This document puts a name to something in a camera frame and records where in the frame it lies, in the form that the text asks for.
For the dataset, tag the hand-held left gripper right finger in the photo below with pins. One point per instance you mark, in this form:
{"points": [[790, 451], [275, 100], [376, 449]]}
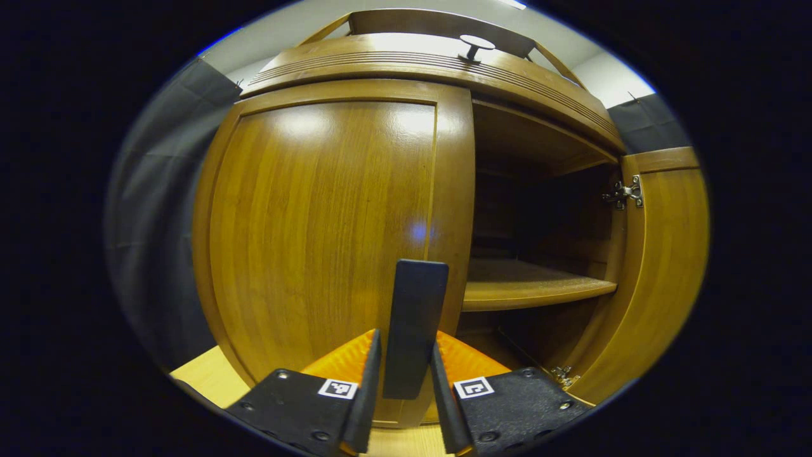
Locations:
{"points": [[444, 406]]}

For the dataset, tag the wooden cabinet door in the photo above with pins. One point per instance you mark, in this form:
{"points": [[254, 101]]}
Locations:
{"points": [[317, 241], [666, 273]]}

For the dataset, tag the wooden inner shelf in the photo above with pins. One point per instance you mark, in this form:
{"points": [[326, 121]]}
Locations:
{"points": [[520, 285]]}

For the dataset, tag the wooden double-door shoe cabinet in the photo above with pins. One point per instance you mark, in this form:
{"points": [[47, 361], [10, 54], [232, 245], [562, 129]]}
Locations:
{"points": [[412, 63]]}

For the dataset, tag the metal door hinge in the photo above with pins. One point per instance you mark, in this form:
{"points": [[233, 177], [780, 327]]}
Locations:
{"points": [[564, 377], [625, 192]]}

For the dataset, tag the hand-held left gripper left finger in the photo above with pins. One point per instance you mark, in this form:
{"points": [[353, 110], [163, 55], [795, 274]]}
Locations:
{"points": [[365, 406]]}

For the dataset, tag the black round drawer knob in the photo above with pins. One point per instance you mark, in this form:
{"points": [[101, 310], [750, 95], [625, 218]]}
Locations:
{"points": [[474, 44]]}

